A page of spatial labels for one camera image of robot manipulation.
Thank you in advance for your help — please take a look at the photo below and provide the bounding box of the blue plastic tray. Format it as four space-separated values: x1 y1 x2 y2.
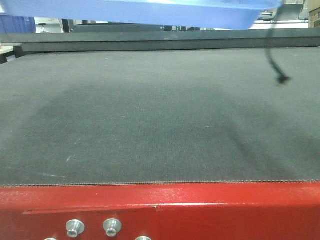
0 0 282 30

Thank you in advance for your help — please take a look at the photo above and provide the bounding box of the left silver bolt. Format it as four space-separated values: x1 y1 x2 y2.
65 219 85 238

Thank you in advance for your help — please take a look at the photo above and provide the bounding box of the silver bolt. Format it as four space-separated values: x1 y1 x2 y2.
102 218 122 238
65 219 85 238

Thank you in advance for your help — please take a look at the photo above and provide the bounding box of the black dangling cable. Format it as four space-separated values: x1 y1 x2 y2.
265 27 291 86

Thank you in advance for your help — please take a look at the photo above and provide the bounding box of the stacked blue crates background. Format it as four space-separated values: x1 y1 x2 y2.
0 13 37 34

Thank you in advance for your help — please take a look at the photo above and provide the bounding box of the red metal cart frame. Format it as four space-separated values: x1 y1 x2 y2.
0 182 320 240

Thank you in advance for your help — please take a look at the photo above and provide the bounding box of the right silver bolt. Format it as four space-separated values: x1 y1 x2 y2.
102 218 122 238

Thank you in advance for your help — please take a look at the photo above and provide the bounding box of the cardboard box right edge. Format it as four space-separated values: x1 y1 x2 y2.
307 0 320 28

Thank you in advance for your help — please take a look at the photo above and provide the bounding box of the black fabric table mat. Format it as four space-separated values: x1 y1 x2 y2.
0 47 320 186

